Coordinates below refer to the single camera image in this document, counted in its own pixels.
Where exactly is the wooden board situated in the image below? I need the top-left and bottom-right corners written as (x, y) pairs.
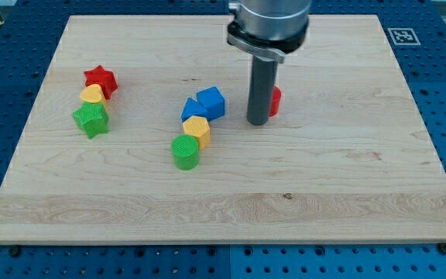
top-left (0, 15), bottom-right (446, 245)

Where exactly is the yellow heart block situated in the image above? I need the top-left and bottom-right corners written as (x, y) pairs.
top-left (80, 84), bottom-right (107, 107)

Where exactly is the white fiducial marker tag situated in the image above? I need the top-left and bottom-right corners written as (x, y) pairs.
top-left (388, 27), bottom-right (420, 46)

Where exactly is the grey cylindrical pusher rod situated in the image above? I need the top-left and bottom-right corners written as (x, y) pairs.
top-left (247, 56), bottom-right (278, 126)

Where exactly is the red star block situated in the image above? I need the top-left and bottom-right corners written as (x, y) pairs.
top-left (84, 65), bottom-right (118, 100)

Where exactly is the red cylinder block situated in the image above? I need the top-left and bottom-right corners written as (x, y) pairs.
top-left (269, 86), bottom-right (282, 117)

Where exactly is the blue triangle block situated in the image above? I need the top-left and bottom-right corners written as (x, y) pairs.
top-left (180, 98), bottom-right (208, 122)

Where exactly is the green star block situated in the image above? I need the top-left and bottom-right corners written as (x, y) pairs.
top-left (72, 102), bottom-right (109, 139)

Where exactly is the yellow hexagon block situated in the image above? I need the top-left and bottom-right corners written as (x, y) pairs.
top-left (182, 115), bottom-right (211, 150)

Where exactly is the green cylinder block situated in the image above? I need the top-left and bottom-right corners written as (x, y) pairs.
top-left (171, 135), bottom-right (200, 171)

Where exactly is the blue cube block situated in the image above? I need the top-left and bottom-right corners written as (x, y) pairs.
top-left (196, 87), bottom-right (225, 122)

